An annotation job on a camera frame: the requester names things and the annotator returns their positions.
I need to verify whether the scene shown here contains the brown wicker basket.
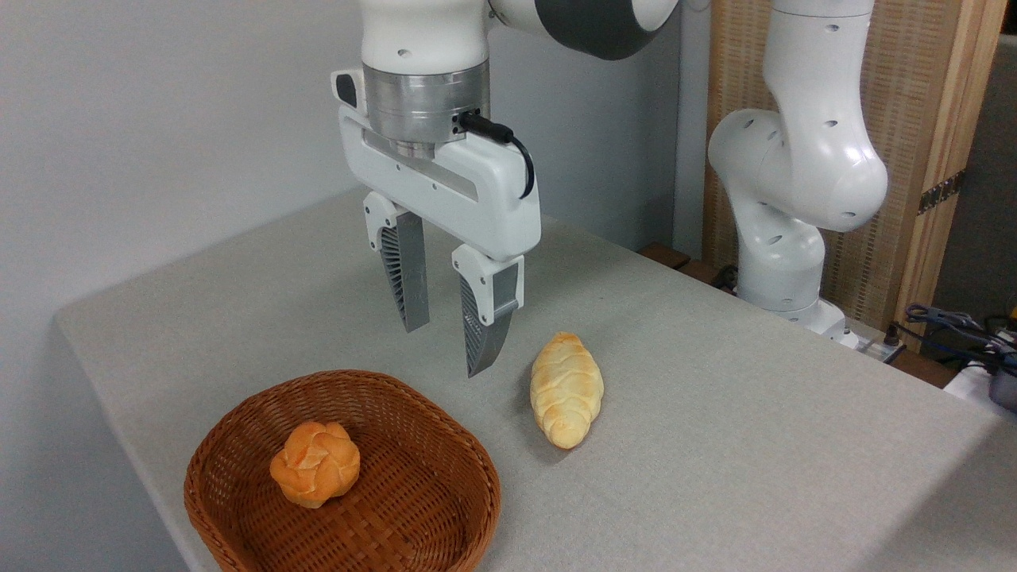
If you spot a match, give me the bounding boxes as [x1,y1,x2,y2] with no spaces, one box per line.
[184,369,502,572]

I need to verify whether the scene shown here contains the round orange bread roll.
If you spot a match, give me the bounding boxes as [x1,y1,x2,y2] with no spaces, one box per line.
[269,421,361,509]

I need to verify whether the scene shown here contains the wooden bamboo folding screen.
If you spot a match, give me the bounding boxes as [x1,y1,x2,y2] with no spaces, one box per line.
[703,0,1008,350]

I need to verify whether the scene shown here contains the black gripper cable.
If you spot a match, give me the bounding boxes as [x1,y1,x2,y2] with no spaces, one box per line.
[459,111,536,199]

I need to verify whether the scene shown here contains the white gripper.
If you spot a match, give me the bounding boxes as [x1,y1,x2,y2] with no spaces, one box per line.
[331,68,542,378]

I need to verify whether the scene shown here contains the blue and black cable bundle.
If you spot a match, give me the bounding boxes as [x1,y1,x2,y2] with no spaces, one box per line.
[904,303,1017,374]

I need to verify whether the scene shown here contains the long pale braided bread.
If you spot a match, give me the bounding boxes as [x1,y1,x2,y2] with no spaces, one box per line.
[530,331,605,450]

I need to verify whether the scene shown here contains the metal screen hinge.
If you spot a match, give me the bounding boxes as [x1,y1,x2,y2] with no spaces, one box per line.
[918,169,966,215]

